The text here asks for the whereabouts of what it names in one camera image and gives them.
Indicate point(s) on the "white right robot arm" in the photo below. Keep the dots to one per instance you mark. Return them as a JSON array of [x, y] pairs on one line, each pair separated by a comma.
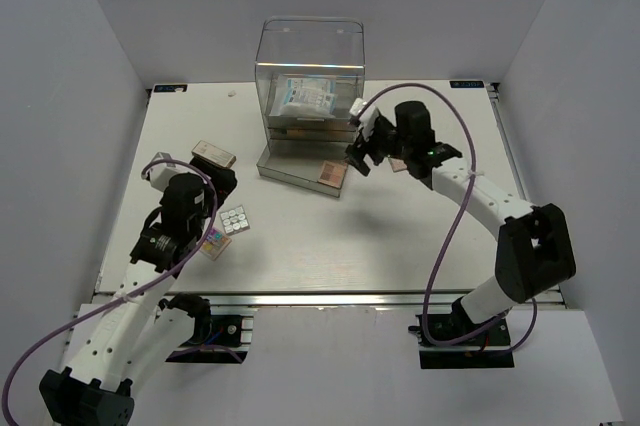
[[534, 251]]

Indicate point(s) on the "blue label sticker left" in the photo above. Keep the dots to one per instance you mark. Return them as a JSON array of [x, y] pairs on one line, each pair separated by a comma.
[[170, 88]]

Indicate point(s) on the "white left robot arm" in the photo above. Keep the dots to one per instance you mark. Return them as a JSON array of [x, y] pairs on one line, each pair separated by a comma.
[[140, 328]]

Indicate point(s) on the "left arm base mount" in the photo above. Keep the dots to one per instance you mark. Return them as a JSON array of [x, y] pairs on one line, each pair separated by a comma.
[[221, 339]]

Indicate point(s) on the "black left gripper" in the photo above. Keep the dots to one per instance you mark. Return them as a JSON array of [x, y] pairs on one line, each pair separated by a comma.
[[223, 178]]

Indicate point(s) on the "grey nine-pan eyeshadow palette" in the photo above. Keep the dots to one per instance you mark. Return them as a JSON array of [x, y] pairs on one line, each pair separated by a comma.
[[234, 220]]

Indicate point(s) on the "brown four-pan eyeshadow palette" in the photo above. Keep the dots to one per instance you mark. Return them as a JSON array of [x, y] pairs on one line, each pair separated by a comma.
[[332, 174]]

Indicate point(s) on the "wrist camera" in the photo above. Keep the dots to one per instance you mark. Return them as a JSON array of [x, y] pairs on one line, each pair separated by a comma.
[[364, 117], [159, 175]]

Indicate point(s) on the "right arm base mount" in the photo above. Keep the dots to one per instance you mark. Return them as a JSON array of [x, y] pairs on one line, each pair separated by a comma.
[[488, 350]]

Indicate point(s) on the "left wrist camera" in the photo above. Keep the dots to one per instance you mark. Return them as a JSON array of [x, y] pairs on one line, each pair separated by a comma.
[[159, 175]]

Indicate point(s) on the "clear smoky makeup organizer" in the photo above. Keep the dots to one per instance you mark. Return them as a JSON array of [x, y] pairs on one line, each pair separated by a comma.
[[308, 73]]

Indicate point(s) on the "colourful eyeshadow palette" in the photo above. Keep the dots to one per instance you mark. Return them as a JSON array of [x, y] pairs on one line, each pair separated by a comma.
[[215, 244]]

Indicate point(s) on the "blue label sticker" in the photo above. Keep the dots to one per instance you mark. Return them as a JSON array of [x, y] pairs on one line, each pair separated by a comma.
[[466, 84], [170, 88]]

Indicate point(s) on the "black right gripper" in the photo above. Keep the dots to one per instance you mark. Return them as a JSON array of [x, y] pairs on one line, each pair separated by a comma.
[[355, 155]]

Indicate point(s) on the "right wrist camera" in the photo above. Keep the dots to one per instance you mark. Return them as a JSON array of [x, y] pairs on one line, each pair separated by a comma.
[[364, 117]]

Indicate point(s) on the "blue label sticker right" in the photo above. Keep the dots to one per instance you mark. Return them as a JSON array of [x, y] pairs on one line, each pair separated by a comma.
[[466, 84]]

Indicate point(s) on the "beige clear makeup compact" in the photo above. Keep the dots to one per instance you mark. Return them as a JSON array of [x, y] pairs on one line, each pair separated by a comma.
[[213, 154]]

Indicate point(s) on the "white cotton pad pack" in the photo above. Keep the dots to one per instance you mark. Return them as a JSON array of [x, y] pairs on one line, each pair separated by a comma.
[[320, 96]]

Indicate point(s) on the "pink slim makeup palette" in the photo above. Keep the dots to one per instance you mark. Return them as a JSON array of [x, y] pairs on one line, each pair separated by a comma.
[[397, 165]]

